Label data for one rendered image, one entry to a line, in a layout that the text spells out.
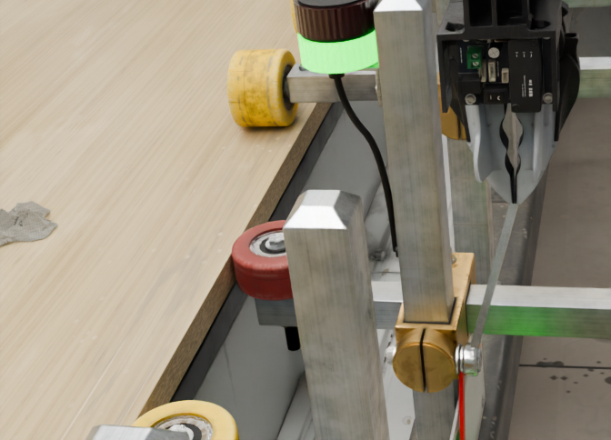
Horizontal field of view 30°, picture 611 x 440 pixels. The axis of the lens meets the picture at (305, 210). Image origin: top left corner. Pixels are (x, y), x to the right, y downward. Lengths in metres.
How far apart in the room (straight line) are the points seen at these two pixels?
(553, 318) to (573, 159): 2.11
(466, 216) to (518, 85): 0.46
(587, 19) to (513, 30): 2.70
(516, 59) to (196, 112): 0.62
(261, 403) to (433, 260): 0.34
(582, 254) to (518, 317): 1.69
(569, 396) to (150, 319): 1.41
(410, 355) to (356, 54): 0.25
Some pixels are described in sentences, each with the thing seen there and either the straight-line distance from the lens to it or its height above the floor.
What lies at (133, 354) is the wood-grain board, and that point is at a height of 0.90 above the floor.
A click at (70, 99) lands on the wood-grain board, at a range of 1.37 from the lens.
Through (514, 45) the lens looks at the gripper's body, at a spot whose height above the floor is 1.14.
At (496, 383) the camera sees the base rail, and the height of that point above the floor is 0.70.
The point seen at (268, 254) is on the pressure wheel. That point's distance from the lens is 0.96.
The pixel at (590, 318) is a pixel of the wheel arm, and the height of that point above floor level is 0.85.
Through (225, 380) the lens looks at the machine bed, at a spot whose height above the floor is 0.77.
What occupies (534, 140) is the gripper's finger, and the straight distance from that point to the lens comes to 0.75.
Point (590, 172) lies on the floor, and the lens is 2.98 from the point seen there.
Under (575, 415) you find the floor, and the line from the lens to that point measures 2.18.
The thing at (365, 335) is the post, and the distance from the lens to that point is 0.62.
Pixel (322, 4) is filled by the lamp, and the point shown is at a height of 1.14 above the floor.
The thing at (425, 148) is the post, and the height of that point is 1.03.
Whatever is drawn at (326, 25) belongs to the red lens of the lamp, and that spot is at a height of 1.13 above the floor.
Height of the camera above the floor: 1.39
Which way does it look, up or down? 29 degrees down
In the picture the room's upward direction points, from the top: 8 degrees counter-clockwise
